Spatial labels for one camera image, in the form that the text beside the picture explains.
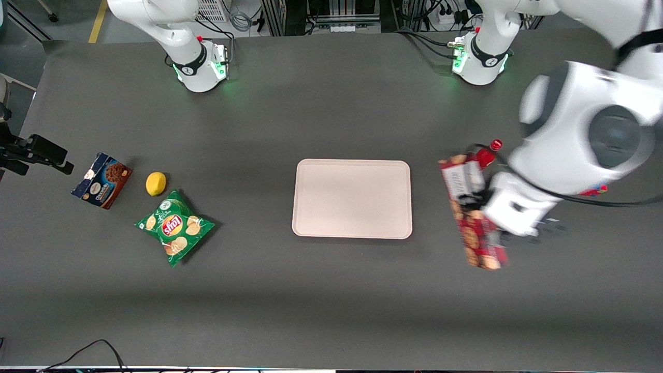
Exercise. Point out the red cookie box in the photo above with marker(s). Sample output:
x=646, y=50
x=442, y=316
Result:
x=479, y=238

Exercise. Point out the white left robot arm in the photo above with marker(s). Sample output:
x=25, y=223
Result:
x=570, y=129

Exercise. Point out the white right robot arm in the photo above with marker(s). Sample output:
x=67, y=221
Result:
x=181, y=41

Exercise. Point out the blue chocolate cookie box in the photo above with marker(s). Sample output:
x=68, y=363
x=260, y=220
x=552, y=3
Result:
x=103, y=180

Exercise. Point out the beige plastic tray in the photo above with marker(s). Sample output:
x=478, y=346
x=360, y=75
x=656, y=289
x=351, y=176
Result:
x=352, y=199

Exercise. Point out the white vented box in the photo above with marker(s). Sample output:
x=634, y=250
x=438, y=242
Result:
x=212, y=9

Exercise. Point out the Rubik's cube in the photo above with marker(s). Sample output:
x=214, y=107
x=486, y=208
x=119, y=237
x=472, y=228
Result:
x=595, y=190

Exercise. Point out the red bottle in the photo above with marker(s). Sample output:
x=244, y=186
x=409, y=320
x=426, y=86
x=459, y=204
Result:
x=488, y=154

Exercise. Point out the yellow lemon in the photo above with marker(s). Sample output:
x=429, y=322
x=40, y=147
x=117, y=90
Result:
x=155, y=184

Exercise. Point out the green Lay's chip bag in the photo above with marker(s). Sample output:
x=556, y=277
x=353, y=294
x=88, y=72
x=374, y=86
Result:
x=173, y=228

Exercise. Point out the power strip with plugs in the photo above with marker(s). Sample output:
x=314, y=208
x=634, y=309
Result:
x=451, y=15

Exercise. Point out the white power strip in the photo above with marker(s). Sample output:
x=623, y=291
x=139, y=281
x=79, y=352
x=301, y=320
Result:
x=343, y=28

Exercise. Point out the black equipment rack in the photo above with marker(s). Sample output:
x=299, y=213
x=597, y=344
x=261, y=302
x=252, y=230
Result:
x=362, y=10

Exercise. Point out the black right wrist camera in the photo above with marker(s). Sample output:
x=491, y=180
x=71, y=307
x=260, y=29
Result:
x=46, y=151

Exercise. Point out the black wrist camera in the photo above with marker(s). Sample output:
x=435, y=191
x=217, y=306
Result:
x=474, y=199
x=46, y=151

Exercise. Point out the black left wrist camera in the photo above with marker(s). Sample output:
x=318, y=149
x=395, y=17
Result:
x=474, y=199

